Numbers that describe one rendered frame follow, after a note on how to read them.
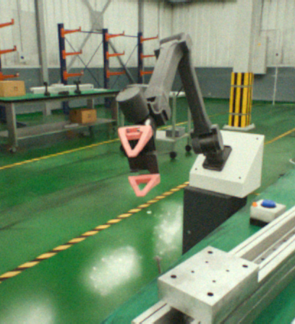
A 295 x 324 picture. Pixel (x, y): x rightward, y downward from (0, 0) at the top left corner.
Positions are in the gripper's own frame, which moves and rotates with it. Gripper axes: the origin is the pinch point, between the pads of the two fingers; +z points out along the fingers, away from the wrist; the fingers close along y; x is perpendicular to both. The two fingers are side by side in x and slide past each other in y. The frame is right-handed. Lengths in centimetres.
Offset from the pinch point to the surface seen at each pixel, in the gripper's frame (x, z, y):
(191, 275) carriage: 9.2, 15.2, -11.6
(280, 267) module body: 27.4, 3.0, -25.4
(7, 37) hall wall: -393, -756, -142
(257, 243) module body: 23.7, -3.7, -25.0
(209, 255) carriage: 12.6, 8.5, -14.5
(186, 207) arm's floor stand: 5, -56, -59
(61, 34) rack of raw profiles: -302, -844, -172
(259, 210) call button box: 28, -28, -38
